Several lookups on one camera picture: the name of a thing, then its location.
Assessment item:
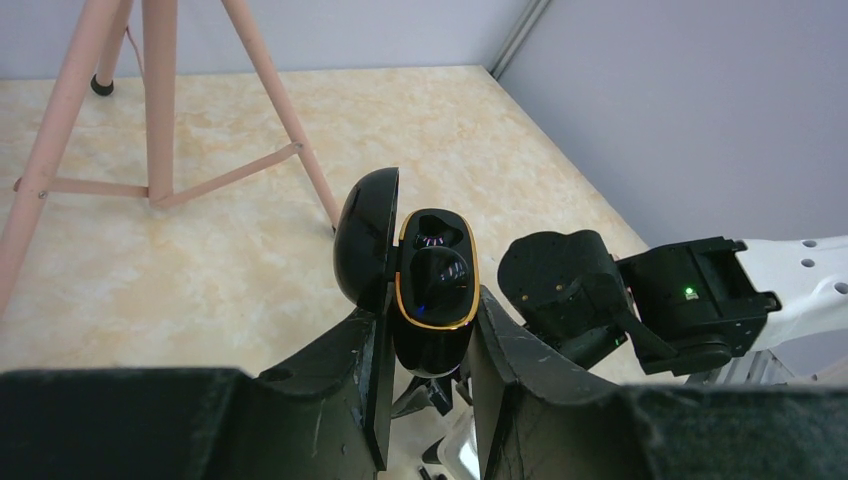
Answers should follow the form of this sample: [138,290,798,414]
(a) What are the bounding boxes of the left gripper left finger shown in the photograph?
[1,309,394,479]

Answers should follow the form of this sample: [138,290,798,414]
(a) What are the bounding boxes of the black earbud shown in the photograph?
[409,246,471,327]

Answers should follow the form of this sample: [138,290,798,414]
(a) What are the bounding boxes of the black earbud charging case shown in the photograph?
[333,167,481,378]

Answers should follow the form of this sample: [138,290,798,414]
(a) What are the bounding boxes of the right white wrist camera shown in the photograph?
[421,408,482,480]

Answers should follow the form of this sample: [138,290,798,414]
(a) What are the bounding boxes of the pink music stand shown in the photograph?
[1,0,340,306]

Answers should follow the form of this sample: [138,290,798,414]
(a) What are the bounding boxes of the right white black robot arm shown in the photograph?
[497,230,847,377]

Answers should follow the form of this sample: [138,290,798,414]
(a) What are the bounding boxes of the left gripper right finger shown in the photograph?
[468,292,847,479]

